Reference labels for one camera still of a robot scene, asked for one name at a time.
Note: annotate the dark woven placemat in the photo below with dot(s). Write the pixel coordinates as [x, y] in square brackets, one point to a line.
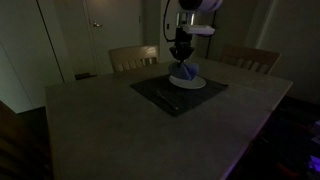
[193, 98]

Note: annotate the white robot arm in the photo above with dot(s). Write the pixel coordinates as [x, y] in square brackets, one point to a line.
[200, 5]

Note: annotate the blue microfibre cloth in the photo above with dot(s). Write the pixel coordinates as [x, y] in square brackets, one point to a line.
[183, 70]

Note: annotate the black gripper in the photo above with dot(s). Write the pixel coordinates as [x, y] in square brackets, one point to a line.
[181, 41]

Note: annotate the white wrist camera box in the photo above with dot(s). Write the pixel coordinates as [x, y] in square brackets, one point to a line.
[201, 30]

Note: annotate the black floor door stop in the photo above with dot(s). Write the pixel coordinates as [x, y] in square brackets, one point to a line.
[85, 76]

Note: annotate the white round plate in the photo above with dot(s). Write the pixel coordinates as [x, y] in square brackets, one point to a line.
[190, 83]

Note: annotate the wall light switch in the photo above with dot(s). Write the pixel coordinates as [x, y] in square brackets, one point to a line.
[168, 26]

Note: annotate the thin black floor stand pole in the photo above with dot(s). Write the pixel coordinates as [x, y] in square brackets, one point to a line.
[209, 45]

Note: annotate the metal spoon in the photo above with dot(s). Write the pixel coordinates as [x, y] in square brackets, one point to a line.
[168, 99]

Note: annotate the light wooden slatted chair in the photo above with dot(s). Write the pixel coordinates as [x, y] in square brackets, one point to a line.
[250, 56]
[133, 55]

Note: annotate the dark wooden furniture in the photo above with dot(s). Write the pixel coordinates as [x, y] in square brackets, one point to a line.
[20, 146]

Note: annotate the white room door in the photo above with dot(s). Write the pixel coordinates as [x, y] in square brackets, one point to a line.
[115, 36]

